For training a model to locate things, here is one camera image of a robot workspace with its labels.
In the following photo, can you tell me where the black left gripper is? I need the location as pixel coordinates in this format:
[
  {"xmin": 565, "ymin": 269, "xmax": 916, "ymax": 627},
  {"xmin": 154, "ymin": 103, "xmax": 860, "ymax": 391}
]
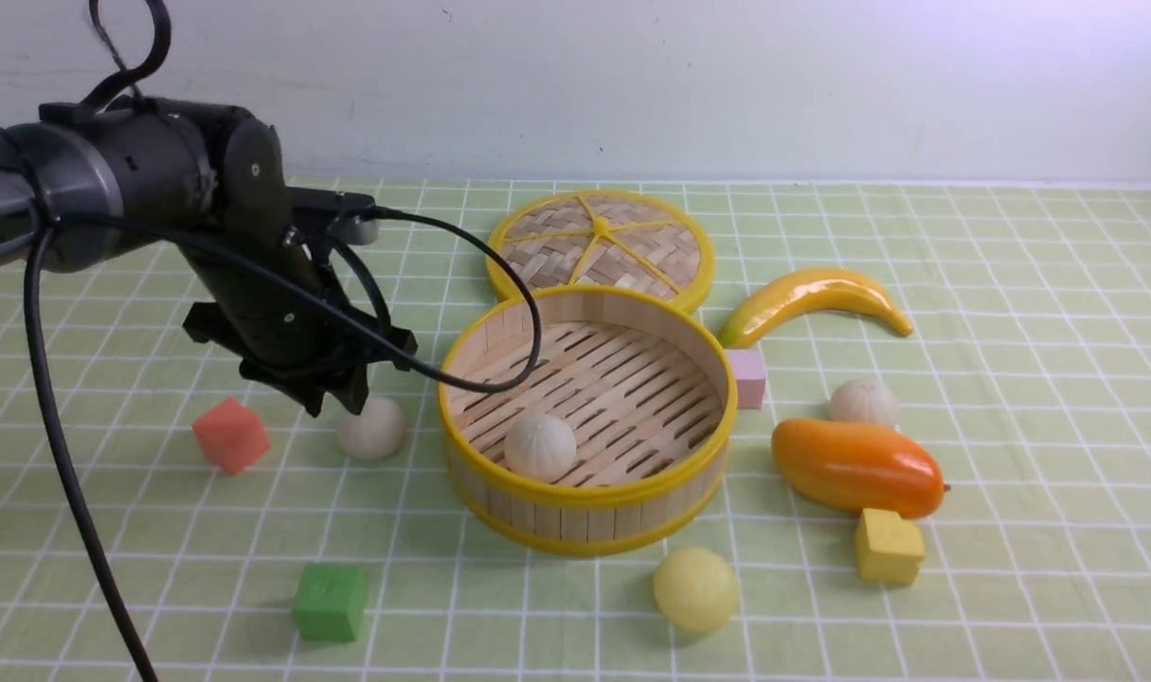
[{"xmin": 182, "ymin": 236, "xmax": 418, "ymax": 419}]

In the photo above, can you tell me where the white bun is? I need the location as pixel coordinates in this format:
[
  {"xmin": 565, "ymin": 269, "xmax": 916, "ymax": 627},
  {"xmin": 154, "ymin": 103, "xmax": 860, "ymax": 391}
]
[
  {"xmin": 503, "ymin": 413, "xmax": 578, "ymax": 483},
  {"xmin": 828, "ymin": 377, "xmax": 901, "ymax": 428},
  {"xmin": 336, "ymin": 396, "xmax": 407, "ymax": 460}
]

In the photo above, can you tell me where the yellow bun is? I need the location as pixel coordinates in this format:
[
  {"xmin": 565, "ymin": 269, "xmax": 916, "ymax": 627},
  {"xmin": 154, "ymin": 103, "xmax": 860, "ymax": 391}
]
[{"xmin": 651, "ymin": 547, "xmax": 740, "ymax": 635}]

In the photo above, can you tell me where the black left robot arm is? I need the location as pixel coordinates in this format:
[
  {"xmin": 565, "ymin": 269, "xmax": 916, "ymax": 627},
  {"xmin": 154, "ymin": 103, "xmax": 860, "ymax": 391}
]
[{"xmin": 0, "ymin": 97, "xmax": 418, "ymax": 415}]

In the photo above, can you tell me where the bamboo steamer tray yellow rim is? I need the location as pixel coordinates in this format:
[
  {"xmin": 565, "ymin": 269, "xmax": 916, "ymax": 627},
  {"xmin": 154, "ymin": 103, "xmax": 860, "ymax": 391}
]
[{"xmin": 439, "ymin": 285, "xmax": 738, "ymax": 557}]

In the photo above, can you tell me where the woven bamboo steamer lid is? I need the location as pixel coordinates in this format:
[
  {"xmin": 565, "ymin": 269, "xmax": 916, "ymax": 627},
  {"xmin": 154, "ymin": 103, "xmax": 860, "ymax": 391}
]
[{"xmin": 487, "ymin": 189, "xmax": 715, "ymax": 314}]

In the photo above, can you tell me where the red foam cube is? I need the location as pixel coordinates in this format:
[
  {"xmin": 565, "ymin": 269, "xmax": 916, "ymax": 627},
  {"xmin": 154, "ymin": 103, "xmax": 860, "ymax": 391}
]
[{"xmin": 192, "ymin": 398, "xmax": 270, "ymax": 476}]

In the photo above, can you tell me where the green foam cube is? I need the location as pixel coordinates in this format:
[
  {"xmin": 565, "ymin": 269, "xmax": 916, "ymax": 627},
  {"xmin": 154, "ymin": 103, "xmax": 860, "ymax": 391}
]
[{"xmin": 291, "ymin": 562, "xmax": 369, "ymax": 643}]

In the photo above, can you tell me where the pink foam cube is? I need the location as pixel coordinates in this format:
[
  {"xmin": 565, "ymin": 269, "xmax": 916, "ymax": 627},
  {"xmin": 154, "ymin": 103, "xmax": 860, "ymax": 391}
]
[{"xmin": 724, "ymin": 347, "xmax": 768, "ymax": 409}]

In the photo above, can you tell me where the yellow plastic banana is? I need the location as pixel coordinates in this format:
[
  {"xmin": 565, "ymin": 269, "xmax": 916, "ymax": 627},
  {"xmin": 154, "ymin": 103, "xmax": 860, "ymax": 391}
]
[{"xmin": 715, "ymin": 268, "xmax": 914, "ymax": 348}]

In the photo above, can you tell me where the orange plastic mango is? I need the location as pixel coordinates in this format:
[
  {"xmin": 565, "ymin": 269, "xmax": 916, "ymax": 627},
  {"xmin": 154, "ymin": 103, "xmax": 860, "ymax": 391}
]
[{"xmin": 770, "ymin": 417, "xmax": 950, "ymax": 519}]

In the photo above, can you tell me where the yellow foam cube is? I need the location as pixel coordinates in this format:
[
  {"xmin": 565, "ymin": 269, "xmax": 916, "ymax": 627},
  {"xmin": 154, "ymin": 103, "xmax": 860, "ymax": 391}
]
[{"xmin": 854, "ymin": 509, "xmax": 927, "ymax": 587}]

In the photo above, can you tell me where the green checkered tablecloth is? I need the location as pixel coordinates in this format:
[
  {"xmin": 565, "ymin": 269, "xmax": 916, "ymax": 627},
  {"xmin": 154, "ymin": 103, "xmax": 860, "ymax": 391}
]
[{"xmin": 41, "ymin": 183, "xmax": 1151, "ymax": 681}]

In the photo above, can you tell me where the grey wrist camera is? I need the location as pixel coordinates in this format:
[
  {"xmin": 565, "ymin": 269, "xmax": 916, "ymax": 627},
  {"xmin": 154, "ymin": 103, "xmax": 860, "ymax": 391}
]
[{"xmin": 289, "ymin": 187, "xmax": 380, "ymax": 246}]

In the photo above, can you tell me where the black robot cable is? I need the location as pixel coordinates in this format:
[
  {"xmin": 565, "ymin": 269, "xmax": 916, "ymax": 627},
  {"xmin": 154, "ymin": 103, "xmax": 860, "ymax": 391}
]
[{"xmin": 0, "ymin": 0, "xmax": 544, "ymax": 682}]

